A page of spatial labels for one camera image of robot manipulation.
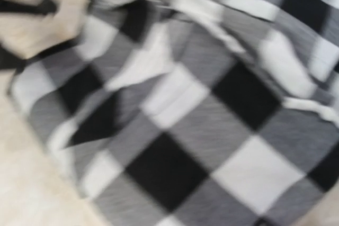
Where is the black white checked shirt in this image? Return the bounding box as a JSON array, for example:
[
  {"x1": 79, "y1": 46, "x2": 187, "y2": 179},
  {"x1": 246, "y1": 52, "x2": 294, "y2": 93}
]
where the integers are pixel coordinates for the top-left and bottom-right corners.
[{"x1": 8, "y1": 0, "x2": 338, "y2": 225}]

